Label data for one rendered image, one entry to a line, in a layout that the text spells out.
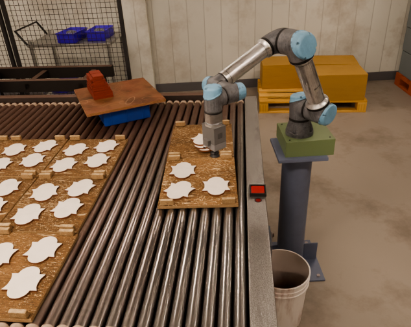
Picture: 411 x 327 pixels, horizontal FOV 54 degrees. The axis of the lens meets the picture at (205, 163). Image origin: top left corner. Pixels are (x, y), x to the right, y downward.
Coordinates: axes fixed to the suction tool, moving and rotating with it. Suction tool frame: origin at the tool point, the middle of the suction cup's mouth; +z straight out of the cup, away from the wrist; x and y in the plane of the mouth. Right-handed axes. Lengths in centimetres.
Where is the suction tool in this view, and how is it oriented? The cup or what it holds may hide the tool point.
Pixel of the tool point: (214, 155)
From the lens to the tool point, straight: 177.1
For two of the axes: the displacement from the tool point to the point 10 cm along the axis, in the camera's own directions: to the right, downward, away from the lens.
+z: 0.4, 8.6, 5.0
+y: 5.9, 3.8, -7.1
